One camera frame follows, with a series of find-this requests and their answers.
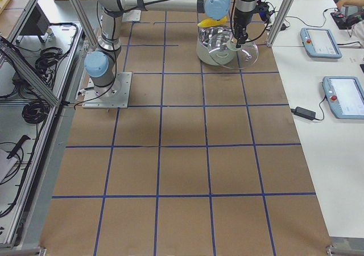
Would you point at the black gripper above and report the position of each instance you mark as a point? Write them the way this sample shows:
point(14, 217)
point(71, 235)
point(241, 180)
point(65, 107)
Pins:
point(240, 21)

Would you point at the glass pot lid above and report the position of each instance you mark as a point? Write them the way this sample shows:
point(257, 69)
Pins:
point(245, 55)

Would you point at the yellow corn cob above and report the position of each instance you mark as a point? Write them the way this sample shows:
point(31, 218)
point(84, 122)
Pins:
point(209, 22)

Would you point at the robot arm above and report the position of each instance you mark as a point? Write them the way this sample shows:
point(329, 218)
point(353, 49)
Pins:
point(182, 52)

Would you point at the pale green cooking pot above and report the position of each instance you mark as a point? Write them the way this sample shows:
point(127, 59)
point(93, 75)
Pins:
point(212, 46)

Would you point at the far teach pendant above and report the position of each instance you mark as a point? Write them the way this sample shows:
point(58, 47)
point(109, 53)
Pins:
point(320, 43)

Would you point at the teach pendant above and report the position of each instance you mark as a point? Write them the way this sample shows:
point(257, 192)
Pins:
point(344, 95)
point(320, 43)

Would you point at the black power adapter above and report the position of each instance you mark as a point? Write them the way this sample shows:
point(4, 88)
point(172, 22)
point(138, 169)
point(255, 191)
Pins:
point(304, 113)

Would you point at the near teach pendant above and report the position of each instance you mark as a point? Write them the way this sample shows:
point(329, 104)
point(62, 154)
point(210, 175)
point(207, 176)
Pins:
point(344, 95)

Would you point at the black monitor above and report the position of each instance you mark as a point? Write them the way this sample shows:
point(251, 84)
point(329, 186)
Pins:
point(36, 25)

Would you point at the aluminium frame post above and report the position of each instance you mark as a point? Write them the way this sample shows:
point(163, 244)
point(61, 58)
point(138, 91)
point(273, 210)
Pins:
point(278, 21)

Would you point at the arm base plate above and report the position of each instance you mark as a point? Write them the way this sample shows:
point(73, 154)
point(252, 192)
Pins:
point(116, 97)
point(132, 16)

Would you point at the aluminium frame rail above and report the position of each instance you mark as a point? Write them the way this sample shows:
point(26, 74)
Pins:
point(23, 67)

